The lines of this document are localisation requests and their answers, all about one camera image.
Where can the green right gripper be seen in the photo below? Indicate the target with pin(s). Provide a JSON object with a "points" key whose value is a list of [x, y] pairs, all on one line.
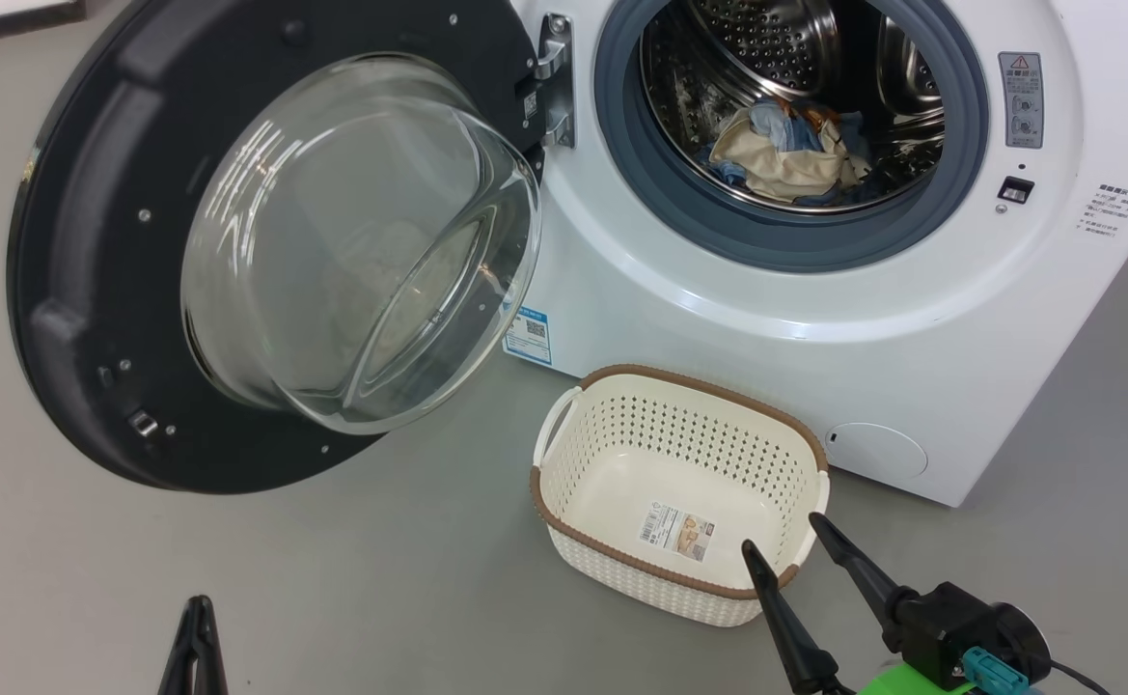
{"points": [[906, 683]]}

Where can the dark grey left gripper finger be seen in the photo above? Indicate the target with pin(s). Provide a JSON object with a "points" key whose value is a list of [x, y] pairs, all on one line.
{"points": [[182, 656], [211, 666]]}

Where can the round glass washing machine door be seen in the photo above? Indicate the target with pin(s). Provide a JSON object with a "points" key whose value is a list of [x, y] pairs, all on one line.
{"points": [[91, 241]]}

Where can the cream printed garment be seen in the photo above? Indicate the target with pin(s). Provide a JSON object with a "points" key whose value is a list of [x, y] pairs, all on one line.
{"points": [[776, 164]]}

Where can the light blue garment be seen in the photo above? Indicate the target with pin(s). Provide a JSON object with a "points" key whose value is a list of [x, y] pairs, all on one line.
{"points": [[776, 125]]}

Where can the basket product label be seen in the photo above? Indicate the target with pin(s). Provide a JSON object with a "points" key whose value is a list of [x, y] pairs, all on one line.
{"points": [[676, 533]]}

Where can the cream perforated laundry basket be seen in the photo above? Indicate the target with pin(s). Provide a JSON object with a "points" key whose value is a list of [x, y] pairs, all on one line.
{"points": [[621, 454]]}

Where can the white front-load washing machine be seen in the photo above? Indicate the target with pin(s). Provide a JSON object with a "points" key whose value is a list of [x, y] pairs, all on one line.
{"points": [[718, 309]]}

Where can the grey rubber door gasket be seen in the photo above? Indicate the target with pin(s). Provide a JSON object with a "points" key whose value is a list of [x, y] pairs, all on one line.
{"points": [[679, 217]]}

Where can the black door lock socket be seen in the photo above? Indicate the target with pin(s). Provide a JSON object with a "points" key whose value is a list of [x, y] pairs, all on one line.
{"points": [[1015, 189]]}

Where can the metal door hinge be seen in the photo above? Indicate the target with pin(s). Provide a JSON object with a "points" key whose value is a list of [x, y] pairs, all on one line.
{"points": [[556, 87]]}

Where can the round white filter cap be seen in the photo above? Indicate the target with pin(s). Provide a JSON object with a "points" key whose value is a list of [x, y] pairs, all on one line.
{"points": [[877, 451]]}

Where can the grey warning sticker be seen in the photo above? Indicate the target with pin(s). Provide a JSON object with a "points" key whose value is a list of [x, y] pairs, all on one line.
{"points": [[1021, 101]]}

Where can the steel perforated washer drum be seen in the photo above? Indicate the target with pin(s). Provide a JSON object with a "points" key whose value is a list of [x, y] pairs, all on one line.
{"points": [[766, 48]]}

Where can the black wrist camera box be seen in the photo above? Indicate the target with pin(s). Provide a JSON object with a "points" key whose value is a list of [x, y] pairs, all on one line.
{"points": [[949, 623]]}

